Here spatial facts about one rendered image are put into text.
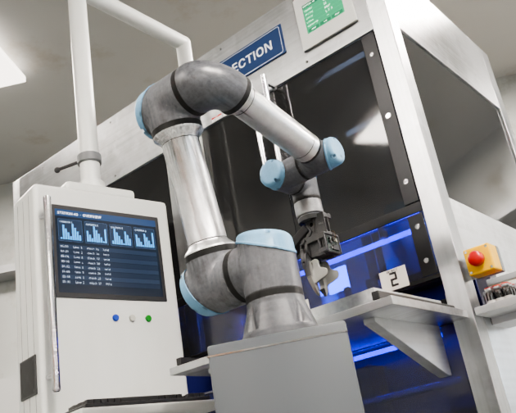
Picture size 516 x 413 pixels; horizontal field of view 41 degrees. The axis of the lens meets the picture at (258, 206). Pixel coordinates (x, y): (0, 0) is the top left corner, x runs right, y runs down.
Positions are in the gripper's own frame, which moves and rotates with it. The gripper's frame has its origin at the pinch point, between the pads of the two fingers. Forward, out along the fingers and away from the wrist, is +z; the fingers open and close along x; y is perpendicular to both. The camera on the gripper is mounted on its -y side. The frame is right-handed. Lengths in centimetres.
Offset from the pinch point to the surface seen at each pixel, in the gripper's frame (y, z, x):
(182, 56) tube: -80, -141, 53
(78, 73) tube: -80, -109, -7
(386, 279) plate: 6.8, -4.0, 25.2
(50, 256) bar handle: -71, -30, -30
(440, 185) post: 28.7, -25.1, 27.9
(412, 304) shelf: 27.1, 11.7, -5.7
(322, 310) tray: 7.4, 8.1, -12.1
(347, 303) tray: 14.6, 8.4, -12.2
